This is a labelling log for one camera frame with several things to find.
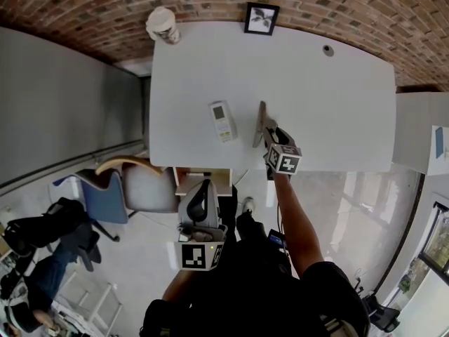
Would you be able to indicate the person's black clothing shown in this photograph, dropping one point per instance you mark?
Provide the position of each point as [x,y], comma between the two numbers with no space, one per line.
[252,293]

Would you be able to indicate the black picture frame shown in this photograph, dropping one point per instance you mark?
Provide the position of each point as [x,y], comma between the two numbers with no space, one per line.
[261,18]

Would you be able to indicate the white storage rack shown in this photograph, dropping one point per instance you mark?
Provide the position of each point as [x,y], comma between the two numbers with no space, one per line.
[87,300]

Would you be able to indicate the white remote control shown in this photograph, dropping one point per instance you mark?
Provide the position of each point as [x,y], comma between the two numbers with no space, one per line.
[222,121]

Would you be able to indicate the person's left forearm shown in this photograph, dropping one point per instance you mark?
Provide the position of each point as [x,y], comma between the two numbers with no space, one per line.
[179,284]

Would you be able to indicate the wooden chair brown seat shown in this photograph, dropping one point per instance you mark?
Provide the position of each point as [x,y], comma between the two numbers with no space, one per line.
[151,188]

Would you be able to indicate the person's right shoe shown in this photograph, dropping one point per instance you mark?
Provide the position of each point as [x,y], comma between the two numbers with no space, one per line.
[248,204]

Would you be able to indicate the black office chair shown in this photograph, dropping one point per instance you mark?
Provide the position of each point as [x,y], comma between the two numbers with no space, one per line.
[52,223]

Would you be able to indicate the patterned paper cup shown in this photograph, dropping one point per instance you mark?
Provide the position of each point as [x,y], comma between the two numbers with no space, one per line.
[165,26]

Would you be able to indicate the window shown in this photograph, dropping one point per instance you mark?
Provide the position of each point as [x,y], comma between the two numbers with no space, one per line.
[436,244]

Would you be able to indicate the white desk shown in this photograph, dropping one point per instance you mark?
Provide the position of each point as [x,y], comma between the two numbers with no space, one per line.
[315,100]

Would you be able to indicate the white shelf cabinet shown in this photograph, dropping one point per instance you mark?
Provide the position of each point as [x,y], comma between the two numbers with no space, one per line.
[421,118]

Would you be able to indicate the blue book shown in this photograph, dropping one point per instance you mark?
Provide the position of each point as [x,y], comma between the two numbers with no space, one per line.
[439,142]

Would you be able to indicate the wooden drawer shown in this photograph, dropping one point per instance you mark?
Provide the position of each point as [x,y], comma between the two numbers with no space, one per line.
[189,184]

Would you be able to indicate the person's right forearm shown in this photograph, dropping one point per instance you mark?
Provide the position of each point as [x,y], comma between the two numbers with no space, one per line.
[298,223]

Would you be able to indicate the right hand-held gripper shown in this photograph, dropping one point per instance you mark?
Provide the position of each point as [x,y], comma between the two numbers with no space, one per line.
[286,161]

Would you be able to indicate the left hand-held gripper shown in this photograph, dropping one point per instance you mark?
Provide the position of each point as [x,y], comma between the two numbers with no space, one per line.
[193,256]

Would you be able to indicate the blue chair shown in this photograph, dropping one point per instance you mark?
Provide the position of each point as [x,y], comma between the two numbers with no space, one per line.
[105,198]

